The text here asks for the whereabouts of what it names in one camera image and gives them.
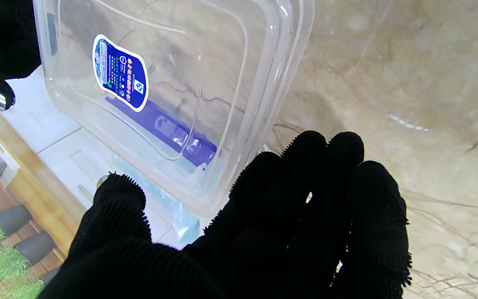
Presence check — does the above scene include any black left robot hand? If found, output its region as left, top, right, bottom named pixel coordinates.
left=38, top=131, right=412, bottom=299

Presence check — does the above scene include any clear lid with blue label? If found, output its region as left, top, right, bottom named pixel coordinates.
left=33, top=0, right=315, bottom=218

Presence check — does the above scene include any clear bubble film sheet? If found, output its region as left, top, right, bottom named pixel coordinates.
left=112, top=154, right=227, bottom=245

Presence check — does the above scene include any potted green herb plant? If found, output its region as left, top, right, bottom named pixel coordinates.
left=0, top=233, right=57, bottom=291
left=0, top=266, right=61, bottom=299
left=0, top=204, right=33, bottom=256

